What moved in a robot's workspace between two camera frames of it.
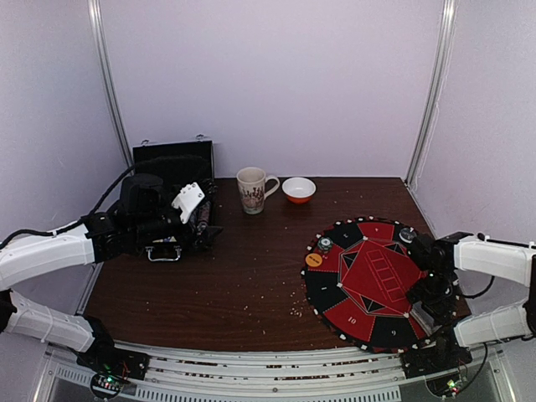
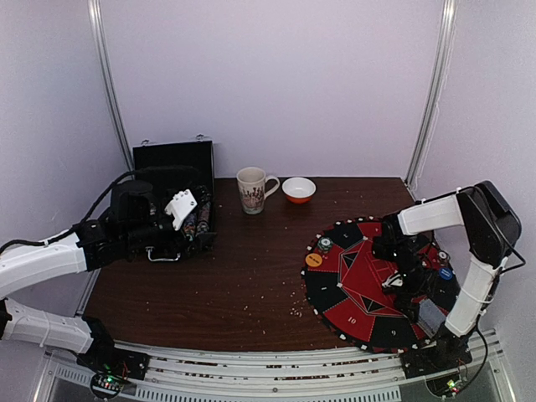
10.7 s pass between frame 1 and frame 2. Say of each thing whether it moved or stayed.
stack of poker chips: stayed
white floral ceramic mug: stayed
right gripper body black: moved
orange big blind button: stayed
